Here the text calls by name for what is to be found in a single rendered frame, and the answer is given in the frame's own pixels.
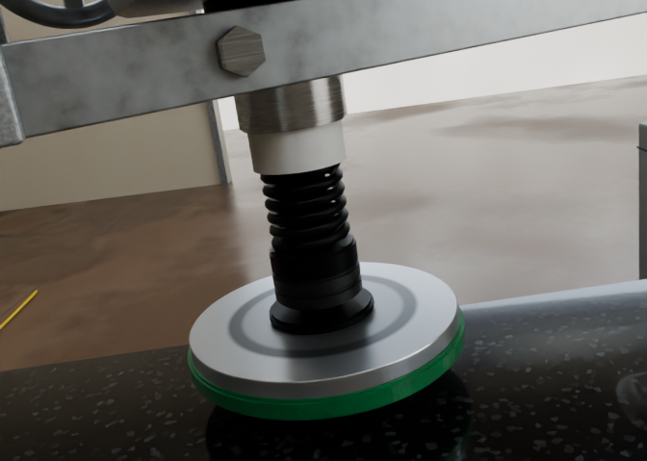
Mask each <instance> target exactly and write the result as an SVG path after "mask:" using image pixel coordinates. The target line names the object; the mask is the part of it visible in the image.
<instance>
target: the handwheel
mask: <svg viewBox="0 0 647 461"><path fill-rule="evenodd" d="M63 2H64V7H61V6H54V5H49V4H46V3H42V2H40V1H38V0H0V4H1V5H2V6H3V7H5V8H6V9H7V10H9V11H11V12H12V13H14V14H16V15H18V16H20V17H22V18H24V19H26V20H29V21H31V22H34V23H37V24H39V25H42V26H47V27H51V28H59V29H82V28H88V27H91V26H95V25H99V24H101V23H104V22H106V21H108V20H110V19H112V18H114V17H116V14H115V13H114V11H113V10H112V8H111V7H110V5H109V2H108V0H97V1H94V2H92V3H89V4H86V5H85V4H84V0H63Z"/></svg>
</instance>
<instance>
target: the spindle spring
mask: <svg viewBox="0 0 647 461"><path fill-rule="evenodd" d="M340 164H341V163H339V164H336V165H334V166H328V167H325V168H321V169H316V170H311V171H306V172H300V173H292V174H281V175H265V174H260V180H261V181H262V182H263V183H265V184H266V185H265V186H264V188H263V190H262V192H263V194H264V196H267V197H268V198H267V199H266V201H265V207H266V208H267V209H268V210H269V212H268V215H267V219H268V222H269V223H272V225H271V226H270V234H271V235H272V236H273V238H272V247H273V248H274V249H275V250H278V251H281V252H287V253H298V252H306V251H312V250H316V249H320V248H324V247H327V246H330V245H332V244H335V243H337V242H339V241H341V240H342V239H343V238H344V237H345V236H346V235H347V233H348V232H349V230H350V227H349V222H348V220H347V218H348V216H349V212H348V210H347V208H346V207H345V206H346V204H347V198H346V196H345V195H344V194H343V192H344V190H345V184H344V183H343V181H342V180H341V179H342V178H343V171H342V169H341V168H340V167H339V166H340ZM325 174H330V175H328V176H325V178H322V179H320V180H316V181H313V182H309V183H305V184H300V185H295V186H289V187H280V185H279V184H289V183H295V182H300V181H305V180H309V179H313V178H316V177H320V176H322V175H325ZM330 188H332V189H330ZM326 189H327V192H324V193H321V194H319V195H315V196H312V197H308V198H303V199H298V200H291V201H282V198H292V197H299V196H304V195H308V194H312V193H316V192H321V191H324V190H326ZM333 200H334V202H332V201H333ZM326 203H329V205H327V206H325V207H322V208H320V209H317V210H314V211H310V212H305V213H300V214H292V215H284V212H294V211H300V210H306V209H310V208H314V207H318V206H321V205H324V204H326ZM336 214H337V215H336ZM330 217H331V219H329V220H327V221H324V222H321V223H318V224H314V225H310V226H305V227H300V228H287V227H286V226H294V225H302V224H307V223H311V222H316V221H319V220H322V219H326V218H330ZM331 230H333V232H331V233H329V234H327V235H324V236H321V237H318V238H315V239H311V240H306V241H298V242H286V241H288V240H291V239H302V238H308V237H313V236H317V235H321V234H323V233H326V232H329V231H331Z"/></svg>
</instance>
